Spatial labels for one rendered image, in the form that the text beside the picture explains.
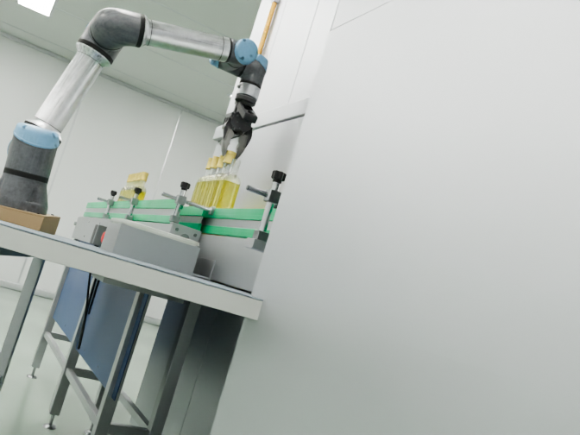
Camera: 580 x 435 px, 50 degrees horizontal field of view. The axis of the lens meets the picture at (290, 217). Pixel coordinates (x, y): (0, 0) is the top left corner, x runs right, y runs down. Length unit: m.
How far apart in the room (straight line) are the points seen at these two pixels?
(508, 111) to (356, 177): 0.27
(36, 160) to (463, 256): 1.34
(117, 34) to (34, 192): 0.50
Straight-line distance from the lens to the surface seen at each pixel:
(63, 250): 1.03
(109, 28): 1.92
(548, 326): 0.58
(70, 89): 1.98
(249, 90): 2.12
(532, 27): 0.74
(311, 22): 2.34
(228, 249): 1.67
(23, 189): 1.79
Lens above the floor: 0.76
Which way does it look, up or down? 7 degrees up
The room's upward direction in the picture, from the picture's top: 16 degrees clockwise
